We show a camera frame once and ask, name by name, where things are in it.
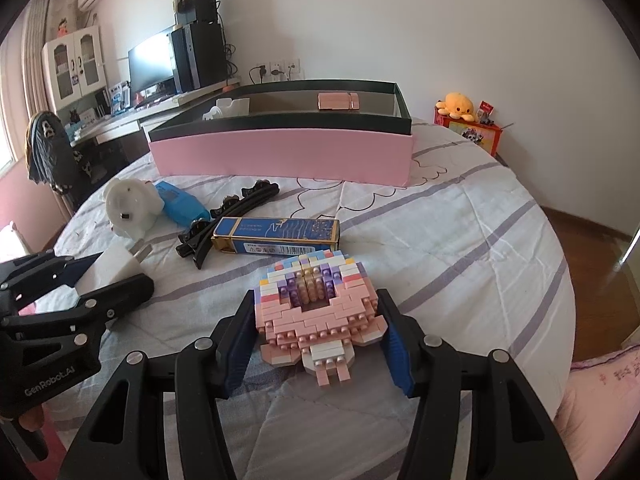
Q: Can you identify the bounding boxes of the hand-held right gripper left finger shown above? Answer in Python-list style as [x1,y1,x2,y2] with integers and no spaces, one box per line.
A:
[65,289,258,480]

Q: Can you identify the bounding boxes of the black computer monitor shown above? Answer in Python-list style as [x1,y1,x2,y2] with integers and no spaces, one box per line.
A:
[127,27,176,96]

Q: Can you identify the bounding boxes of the black speaker box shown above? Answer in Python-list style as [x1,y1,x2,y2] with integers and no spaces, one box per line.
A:
[172,0,220,26]

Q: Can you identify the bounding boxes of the black computer tower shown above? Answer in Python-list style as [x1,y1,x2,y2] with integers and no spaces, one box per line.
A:
[170,22,227,94]

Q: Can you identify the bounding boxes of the yellow octopus plush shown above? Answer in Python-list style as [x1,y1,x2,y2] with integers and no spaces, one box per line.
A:
[436,92,476,122]

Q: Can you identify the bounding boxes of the beige curtain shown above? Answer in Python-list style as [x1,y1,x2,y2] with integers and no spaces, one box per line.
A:
[22,0,81,161]

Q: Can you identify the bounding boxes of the small figures with red card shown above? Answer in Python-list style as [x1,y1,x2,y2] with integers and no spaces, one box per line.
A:
[475,100,499,126]

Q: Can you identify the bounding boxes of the blue highlighter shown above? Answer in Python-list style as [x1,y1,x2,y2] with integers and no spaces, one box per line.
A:
[154,181,211,226]

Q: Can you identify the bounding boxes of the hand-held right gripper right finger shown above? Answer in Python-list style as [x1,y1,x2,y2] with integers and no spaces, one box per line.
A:
[375,287,583,480]

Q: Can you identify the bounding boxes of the white plug adapter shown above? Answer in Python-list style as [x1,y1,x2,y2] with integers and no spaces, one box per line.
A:
[82,242,154,287]

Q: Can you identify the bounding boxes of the white plastic toy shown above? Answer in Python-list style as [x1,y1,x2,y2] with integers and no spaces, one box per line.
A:
[202,98,251,121]

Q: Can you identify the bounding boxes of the pink pillow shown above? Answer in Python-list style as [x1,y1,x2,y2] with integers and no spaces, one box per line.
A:
[555,345,640,480]

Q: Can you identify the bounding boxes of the blue white carton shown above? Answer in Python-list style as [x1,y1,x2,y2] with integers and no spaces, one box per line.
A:
[107,82,130,111]

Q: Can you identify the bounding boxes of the black hair clip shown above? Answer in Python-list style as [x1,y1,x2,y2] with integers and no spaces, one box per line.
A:
[177,178,280,269]

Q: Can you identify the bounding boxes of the white glass-door cabinet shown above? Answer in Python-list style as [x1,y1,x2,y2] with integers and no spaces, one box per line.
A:
[41,25,108,111]

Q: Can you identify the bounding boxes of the window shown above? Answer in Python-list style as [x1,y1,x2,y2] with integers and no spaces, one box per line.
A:
[0,110,17,173]

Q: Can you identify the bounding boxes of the pink building block toy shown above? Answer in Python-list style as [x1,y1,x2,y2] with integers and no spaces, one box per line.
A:
[254,250,389,386]

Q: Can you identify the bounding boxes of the red printed box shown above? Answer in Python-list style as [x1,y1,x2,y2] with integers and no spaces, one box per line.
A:
[434,110,504,157]

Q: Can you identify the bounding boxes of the blue rectangular box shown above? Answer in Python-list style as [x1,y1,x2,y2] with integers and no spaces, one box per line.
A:
[210,216,342,260]

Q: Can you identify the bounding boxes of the grey jacket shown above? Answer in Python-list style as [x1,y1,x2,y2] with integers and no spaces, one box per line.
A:
[22,112,84,196]

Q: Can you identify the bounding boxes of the rose gold lighter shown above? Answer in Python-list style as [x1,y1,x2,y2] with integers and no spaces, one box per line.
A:
[317,91,362,111]

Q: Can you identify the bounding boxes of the person's left hand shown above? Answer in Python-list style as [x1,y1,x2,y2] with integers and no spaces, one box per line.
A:
[16,404,48,432]

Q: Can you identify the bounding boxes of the pink storage box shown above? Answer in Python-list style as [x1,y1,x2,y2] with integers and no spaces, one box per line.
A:
[148,79,417,187]

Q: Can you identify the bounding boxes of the white desk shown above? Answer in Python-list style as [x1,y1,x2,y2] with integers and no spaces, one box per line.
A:
[65,77,242,161]

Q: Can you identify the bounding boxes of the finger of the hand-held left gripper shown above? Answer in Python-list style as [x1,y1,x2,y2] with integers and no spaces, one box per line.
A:
[0,274,155,346]
[0,252,104,295]

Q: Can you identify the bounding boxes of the white figure toy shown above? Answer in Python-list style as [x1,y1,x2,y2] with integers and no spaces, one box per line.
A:
[102,176,166,239]

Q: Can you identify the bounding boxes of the white wall sockets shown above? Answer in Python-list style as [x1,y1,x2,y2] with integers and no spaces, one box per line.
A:
[255,59,304,81]

